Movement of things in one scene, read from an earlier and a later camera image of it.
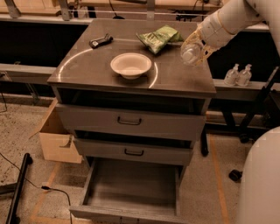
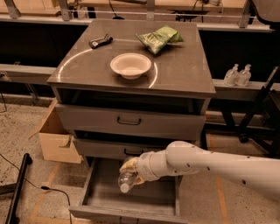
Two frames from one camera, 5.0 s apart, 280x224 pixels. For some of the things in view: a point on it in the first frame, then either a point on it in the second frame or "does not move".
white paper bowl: [130, 66] does not move
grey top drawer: [140, 123] does not move
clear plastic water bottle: [190, 53] -> [126, 180]
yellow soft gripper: [214, 31] -> [143, 167]
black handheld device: [98, 42] does not move
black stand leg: [12, 218] does not move
